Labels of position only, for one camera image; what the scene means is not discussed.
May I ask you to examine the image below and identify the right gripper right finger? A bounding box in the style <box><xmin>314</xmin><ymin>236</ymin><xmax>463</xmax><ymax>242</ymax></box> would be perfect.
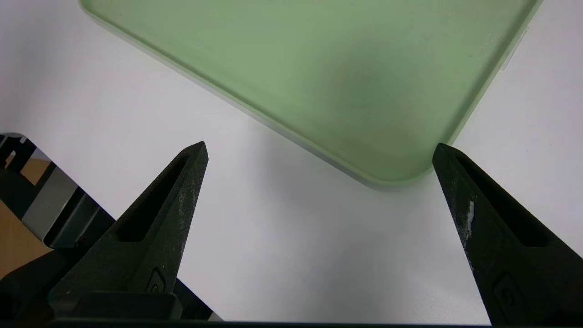
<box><xmin>431</xmin><ymin>142</ymin><xmax>583</xmax><ymax>328</ymax></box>

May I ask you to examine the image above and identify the light green plastic tray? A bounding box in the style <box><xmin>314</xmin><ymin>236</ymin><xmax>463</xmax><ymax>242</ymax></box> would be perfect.
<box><xmin>78</xmin><ymin>0</ymin><xmax>543</xmax><ymax>188</ymax></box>

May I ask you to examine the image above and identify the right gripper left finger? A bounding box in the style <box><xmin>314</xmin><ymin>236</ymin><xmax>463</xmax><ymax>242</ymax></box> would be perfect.
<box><xmin>48</xmin><ymin>141</ymin><xmax>210</xmax><ymax>302</ymax></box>

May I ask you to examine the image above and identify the black metal frame bar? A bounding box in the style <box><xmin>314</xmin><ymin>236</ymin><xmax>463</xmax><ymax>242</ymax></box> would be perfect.
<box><xmin>0</xmin><ymin>133</ymin><xmax>115</xmax><ymax>250</ymax></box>

